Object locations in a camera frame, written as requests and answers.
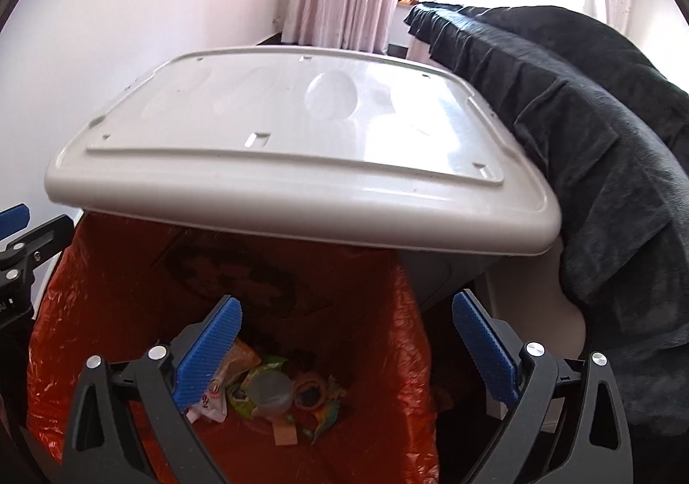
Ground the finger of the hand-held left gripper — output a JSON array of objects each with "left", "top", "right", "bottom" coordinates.
[
  {"left": 0, "top": 203, "right": 29, "bottom": 240},
  {"left": 0, "top": 215, "right": 73, "bottom": 273}
]

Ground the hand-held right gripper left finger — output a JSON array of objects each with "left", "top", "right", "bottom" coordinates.
[{"left": 46, "top": 295, "right": 243, "bottom": 484}]

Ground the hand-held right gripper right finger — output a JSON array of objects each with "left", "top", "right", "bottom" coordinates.
[{"left": 451, "top": 290, "right": 633, "bottom": 484}]

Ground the orange snack bag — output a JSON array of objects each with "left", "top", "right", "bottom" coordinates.
[{"left": 186, "top": 338, "right": 262, "bottom": 425}]

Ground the green snack wrapper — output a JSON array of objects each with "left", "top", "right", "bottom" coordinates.
[{"left": 226, "top": 355, "right": 289, "bottom": 419}]

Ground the wooden block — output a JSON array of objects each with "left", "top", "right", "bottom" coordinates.
[{"left": 273, "top": 416, "right": 298, "bottom": 446}]

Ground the orange trash bag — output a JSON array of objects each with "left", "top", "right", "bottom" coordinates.
[{"left": 27, "top": 212, "right": 439, "bottom": 484}]

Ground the clear plastic cup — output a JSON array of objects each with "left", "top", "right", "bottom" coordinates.
[{"left": 248, "top": 371, "right": 296, "bottom": 417}]

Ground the white plastic storage box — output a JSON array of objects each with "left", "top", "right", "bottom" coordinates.
[{"left": 398, "top": 247, "right": 504, "bottom": 313}]

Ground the dark blanket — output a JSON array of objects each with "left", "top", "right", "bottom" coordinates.
[{"left": 403, "top": 2, "right": 689, "bottom": 436}]

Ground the white plastic storage box lid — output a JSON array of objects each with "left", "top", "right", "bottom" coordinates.
[{"left": 44, "top": 47, "right": 563, "bottom": 256}]

